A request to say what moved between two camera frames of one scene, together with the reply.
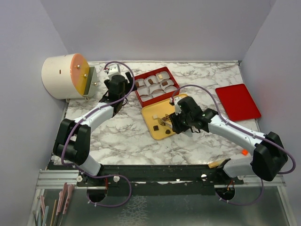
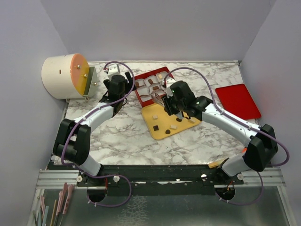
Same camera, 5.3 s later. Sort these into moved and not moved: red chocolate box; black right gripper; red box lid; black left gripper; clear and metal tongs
Moved: black right gripper; clear and metal tongs
Not moved: red chocolate box; red box lid; black left gripper
